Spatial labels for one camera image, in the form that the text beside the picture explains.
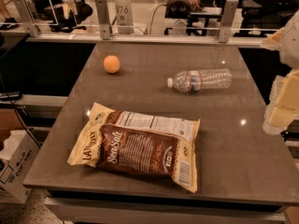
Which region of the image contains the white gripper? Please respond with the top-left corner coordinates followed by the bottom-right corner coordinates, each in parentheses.
top-left (261, 10), bottom-right (299, 135)

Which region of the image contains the clear plastic water bottle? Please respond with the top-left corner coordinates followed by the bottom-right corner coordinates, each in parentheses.
top-left (167, 68), bottom-right (232, 92)

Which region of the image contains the brown sea salt chip bag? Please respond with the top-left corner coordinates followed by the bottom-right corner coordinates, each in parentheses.
top-left (68, 104), bottom-right (200, 193)

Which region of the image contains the black desk with legs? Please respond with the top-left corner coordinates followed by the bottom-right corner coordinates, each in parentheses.
top-left (187, 0), bottom-right (299, 36)

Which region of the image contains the black device with lenses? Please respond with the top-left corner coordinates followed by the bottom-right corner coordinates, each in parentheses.
top-left (165, 0), bottom-right (191, 19)

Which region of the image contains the orange fruit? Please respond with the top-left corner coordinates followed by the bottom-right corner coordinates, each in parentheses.
top-left (103, 55), bottom-right (121, 74)

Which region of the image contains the black office chair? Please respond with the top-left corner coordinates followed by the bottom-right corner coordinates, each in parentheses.
top-left (50, 0), bottom-right (93, 33)

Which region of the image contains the white cardboard box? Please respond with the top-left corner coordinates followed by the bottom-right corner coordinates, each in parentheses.
top-left (0, 130), bottom-right (39, 203)

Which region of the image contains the right metal rail bracket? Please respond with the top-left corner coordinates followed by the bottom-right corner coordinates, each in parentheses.
top-left (218, 0), bottom-right (238, 43)

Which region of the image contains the metal rail bracket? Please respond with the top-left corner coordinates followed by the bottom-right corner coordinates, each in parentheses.
top-left (218, 0), bottom-right (238, 43)
top-left (13, 0), bottom-right (39, 37)
top-left (95, 0), bottom-right (111, 40)

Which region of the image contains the white numbered post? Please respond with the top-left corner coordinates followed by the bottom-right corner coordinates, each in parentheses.
top-left (115, 0), bottom-right (134, 35)

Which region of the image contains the middle metal rail bracket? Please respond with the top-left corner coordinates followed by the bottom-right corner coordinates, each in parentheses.
top-left (95, 0), bottom-right (111, 40)

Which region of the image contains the black cable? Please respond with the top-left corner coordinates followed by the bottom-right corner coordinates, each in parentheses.
top-left (0, 75), bottom-right (42, 149)

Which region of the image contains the left metal rail bracket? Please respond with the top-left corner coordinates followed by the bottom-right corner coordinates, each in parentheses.
top-left (13, 0), bottom-right (39, 37)

